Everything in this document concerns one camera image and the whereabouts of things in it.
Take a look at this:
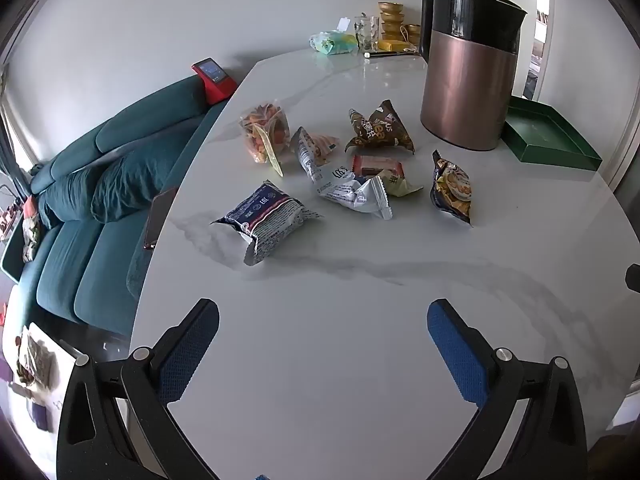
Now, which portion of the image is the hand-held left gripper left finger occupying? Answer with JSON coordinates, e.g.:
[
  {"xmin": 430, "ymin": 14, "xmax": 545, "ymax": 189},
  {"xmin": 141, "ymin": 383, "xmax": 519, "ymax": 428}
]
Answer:
[{"xmin": 56, "ymin": 298, "xmax": 221, "ymax": 480}]

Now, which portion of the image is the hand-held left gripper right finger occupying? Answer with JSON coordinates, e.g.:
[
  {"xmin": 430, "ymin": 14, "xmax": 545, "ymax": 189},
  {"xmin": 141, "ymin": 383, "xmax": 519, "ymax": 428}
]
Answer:
[{"xmin": 426, "ymin": 298, "xmax": 588, "ymax": 480}]

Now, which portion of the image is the blue and white snack packet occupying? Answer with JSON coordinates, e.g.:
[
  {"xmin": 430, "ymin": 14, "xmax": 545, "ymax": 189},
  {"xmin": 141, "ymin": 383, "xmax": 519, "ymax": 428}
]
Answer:
[{"xmin": 210, "ymin": 180, "xmax": 323, "ymax": 267}]

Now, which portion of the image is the dark cookie snack packet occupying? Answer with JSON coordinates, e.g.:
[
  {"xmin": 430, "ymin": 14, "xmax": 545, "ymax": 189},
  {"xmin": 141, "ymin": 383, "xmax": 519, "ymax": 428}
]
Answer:
[{"xmin": 429, "ymin": 150, "xmax": 474, "ymax": 227}]

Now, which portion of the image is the cream snack packet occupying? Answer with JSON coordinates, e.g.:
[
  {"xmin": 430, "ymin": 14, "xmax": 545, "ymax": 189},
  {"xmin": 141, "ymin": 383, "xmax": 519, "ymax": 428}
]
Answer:
[{"xmin": 375, "ymin": 169, "xmax": 425, "ymax": 198}]

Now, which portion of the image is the green tray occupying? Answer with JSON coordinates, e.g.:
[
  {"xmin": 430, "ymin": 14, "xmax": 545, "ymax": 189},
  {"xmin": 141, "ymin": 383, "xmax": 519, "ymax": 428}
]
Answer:
[{"xmin": 501, "ymin": 95, "xmax": 604, "ymax": 172}]

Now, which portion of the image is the red snack packet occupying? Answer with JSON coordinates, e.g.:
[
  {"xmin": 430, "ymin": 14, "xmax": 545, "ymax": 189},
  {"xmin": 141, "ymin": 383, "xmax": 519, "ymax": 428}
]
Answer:
[{"xmin": 351, "ymin": 154, "xmax": 404, "ymax": 178}]

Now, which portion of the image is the clear bag of orange snacks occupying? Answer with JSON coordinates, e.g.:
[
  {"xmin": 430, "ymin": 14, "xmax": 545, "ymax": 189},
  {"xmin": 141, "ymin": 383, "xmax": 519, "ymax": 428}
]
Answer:
[{"xmin": 239, "ymin": 102, "xmax": 292, "ymax": 177}]

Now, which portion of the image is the silver and orange snack packet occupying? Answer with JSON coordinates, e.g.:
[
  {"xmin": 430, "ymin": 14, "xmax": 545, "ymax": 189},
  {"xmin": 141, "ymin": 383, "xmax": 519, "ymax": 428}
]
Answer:
[{"xmin": 290, "ymin": 126, "xmax": 341, "ymax": 184}]

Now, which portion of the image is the brown triangular snack packet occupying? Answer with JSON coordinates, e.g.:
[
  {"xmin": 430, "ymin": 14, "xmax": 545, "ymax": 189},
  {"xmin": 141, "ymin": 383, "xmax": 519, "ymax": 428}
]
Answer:
[{"xmin": 344, "ymin": 99, "xmax": 416, "ymax": 155}]

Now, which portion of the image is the smartphone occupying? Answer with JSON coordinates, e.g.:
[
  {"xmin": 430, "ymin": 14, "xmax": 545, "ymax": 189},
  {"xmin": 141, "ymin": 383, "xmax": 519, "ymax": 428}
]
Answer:
[{"xmin": 143, "ymin": 186, "xmax": 179, "ymax": 251}]

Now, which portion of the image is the teal sofa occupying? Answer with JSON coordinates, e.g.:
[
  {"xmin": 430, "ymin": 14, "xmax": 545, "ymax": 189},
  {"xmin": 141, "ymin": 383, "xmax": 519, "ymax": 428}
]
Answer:
[{"xmin": 0, "ymin": 74, "xmax": 241, "ymax": 336}]

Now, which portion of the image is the white tray with brown items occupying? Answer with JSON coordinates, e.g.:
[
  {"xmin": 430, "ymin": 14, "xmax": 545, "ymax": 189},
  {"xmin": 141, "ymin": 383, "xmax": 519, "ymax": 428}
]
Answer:
[{"xmin": 10, "ymin": 322, "xmax": 76, "ymax": 401}]

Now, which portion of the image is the large teal cushion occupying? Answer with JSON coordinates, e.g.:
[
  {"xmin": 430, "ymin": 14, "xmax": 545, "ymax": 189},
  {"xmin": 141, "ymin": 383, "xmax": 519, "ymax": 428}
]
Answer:
[{"xmin": 90, "ymin": 152, "xmax": 183, "ymax": 223}]

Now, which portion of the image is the patterned cloth bag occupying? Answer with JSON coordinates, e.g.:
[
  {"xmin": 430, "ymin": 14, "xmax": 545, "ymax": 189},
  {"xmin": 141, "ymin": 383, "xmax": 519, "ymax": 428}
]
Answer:
[{"xmin": 21, "ymin": 210, "xmax": 42, "ymax": 263}]

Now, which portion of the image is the small teal cushion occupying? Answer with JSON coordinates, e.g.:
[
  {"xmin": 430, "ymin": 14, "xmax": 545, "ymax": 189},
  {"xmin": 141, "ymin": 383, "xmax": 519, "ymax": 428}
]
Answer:
[{"xmin": 37, "ymin": 165, "xmax": 108, "ymax": 221}]

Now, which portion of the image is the copper and black kettle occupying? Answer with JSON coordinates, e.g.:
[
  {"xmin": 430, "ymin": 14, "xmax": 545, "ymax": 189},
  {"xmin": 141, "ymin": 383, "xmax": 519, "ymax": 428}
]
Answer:
[{"xmin": 419, "ymin": 0, "xmax": 529, "ymax": 152}]

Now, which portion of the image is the red tablet stand device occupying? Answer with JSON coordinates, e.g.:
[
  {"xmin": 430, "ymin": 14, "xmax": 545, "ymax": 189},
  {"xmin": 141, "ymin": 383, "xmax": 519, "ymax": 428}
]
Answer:
[{"xmin": 191, "ymin": 58, "xmax": 227, "ymax": 106}]

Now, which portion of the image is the yellow flat box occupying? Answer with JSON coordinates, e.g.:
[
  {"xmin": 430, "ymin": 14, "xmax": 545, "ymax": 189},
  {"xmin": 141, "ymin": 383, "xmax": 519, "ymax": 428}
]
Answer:
[{"xmin": 377, "ymin": 39, "xmax": 418, "ymax": 54}]

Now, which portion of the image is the patterned drinking glass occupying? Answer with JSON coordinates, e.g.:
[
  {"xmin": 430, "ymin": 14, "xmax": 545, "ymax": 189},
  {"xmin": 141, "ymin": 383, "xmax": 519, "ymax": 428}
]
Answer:
[{"xmin": 354, "ymin": 12, "xmax": 381, "ymax": 53}]

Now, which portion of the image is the wet wipes pack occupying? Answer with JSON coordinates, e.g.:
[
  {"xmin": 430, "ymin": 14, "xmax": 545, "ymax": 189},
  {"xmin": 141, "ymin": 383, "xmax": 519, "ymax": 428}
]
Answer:
[{"xmin": 308, "ymin": 17, "xmax": 359, "ymax": 56}]

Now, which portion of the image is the tall stack of gold bowls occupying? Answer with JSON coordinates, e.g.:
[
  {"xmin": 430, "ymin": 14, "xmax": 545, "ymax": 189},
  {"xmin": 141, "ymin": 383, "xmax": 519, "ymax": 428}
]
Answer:
[{"xmin": 377, "ymin": 1, "xmax": 406, "ymax": 41}]

